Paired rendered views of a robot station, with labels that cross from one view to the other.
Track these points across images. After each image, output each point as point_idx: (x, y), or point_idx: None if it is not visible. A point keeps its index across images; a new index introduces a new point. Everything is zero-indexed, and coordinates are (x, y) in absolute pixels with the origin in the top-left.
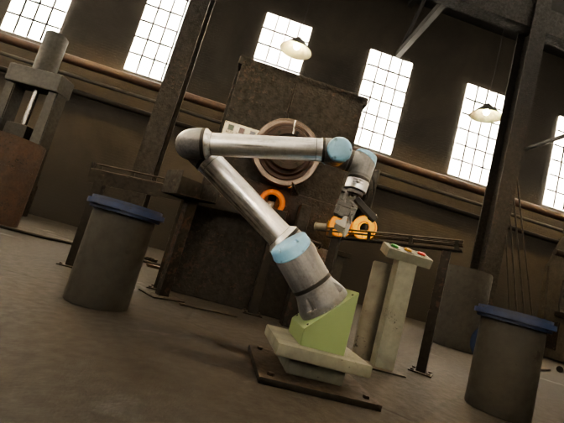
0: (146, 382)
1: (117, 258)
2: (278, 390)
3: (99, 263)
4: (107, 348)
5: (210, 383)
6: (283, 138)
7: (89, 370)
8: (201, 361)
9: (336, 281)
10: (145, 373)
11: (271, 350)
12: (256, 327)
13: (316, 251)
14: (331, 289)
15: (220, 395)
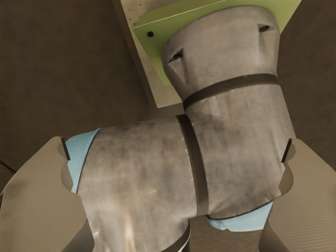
0: (323, 133)
1: (184, 248)
2: (280, 53)
3: (189, 245)
4: None
5: (299, 105)
6: None
7: (320, 157)
8: None
9: (246, 48)
10: (305, 139)
11: (145, 81)
12: (0, 118)
13: (271, 151)
14: (276, 52)
15: (324, 93)
